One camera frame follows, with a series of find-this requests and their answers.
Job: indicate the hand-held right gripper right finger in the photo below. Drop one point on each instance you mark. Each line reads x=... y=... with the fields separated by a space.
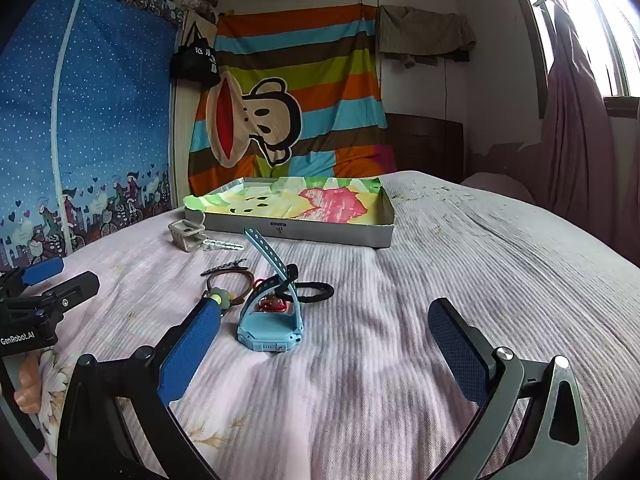
x=457 y=352

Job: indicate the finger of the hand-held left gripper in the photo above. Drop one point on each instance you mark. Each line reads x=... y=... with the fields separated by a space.
x=75 y=285
x=44 y=270

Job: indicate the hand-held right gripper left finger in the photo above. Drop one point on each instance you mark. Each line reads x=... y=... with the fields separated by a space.
x=190 y=352

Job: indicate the blue watch band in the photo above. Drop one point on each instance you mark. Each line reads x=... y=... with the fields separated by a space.
x=270 y=335

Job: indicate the black striped hair clip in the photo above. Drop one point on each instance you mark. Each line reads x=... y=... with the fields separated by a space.
x=225 y=266

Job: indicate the red gold brooch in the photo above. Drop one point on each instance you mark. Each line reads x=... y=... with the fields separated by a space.
x=272 y=305

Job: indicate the beige claw hair clip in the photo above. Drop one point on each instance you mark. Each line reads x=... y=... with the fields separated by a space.
x=185 y=235

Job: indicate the grey box with colourful lining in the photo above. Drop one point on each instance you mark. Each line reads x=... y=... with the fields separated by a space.
x=325 y=232

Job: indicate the person's left hand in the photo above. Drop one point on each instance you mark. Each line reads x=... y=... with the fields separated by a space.
x=27 y=385

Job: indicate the white hair clip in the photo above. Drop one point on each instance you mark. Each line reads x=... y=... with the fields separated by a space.
x=222 y=245

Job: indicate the pink pillow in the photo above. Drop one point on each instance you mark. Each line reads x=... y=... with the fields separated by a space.
x=495 y=187

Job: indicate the blue dotted fabric wardrobe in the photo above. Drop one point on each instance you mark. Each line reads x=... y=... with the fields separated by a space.
x=110 y=110

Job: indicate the dark wooden headboard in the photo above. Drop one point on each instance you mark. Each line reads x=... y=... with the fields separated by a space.
x=425 y=145

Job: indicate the black tote bag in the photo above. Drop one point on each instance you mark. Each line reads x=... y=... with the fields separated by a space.
x=195 y=65

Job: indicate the pink curtain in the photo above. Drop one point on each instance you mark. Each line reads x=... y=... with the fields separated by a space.
x=575 y=125

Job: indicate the striped monkey blanket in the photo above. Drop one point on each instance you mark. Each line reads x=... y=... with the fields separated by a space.
x=300 y=50

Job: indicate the olive hanging jacket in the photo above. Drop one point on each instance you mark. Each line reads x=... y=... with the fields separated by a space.
x=425 y=30

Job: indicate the window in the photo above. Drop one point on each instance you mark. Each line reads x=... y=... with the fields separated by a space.
x=600 y=25

